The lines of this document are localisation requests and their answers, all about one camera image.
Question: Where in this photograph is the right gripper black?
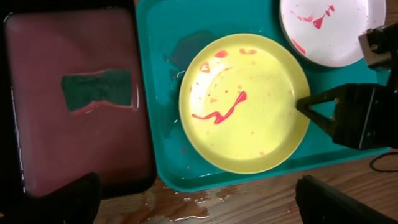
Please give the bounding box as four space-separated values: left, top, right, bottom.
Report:
295 82 398 151

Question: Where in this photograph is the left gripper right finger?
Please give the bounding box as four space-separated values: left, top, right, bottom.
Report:
295 175 397 224

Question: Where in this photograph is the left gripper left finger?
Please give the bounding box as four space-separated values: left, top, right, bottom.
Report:
21 173 102 224

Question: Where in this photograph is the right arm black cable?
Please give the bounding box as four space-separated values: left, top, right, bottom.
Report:
369 151 398 173

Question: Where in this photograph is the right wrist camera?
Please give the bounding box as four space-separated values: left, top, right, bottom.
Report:
358 23 397 70

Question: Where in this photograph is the white plate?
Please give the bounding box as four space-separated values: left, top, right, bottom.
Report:
279 0 387 68

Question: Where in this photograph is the black tray with red water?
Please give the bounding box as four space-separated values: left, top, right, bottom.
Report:
1 1 156 198

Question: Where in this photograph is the green sponge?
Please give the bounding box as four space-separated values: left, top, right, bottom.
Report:
61 69 132 112

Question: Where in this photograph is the yellow green plate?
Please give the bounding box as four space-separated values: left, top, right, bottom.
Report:
179 34 310 174

